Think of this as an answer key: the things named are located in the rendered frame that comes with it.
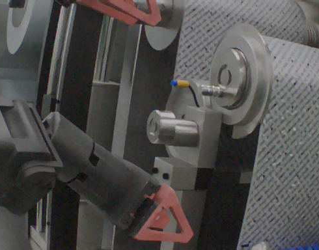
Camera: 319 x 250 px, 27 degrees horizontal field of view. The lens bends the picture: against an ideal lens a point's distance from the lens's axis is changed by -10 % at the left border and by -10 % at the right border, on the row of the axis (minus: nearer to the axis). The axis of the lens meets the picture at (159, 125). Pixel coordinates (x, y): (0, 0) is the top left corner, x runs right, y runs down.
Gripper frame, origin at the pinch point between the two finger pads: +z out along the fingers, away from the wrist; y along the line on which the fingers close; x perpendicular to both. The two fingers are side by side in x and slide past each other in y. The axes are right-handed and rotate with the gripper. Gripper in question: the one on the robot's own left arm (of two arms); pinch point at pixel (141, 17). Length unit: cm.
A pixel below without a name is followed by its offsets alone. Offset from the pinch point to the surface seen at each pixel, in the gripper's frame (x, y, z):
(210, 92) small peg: 0.2, 1.1, 12.6
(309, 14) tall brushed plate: 36, -25, 31
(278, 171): -1.1, 7.4, 24.0
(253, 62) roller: 5.5, 5.8, 11.8
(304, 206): -1.0, 7.5, 31.9
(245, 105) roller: 1.3, 5.0, 15.3
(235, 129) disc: -0.5, 2.2, 18.1
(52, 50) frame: -3.0, -40.1, 5.6
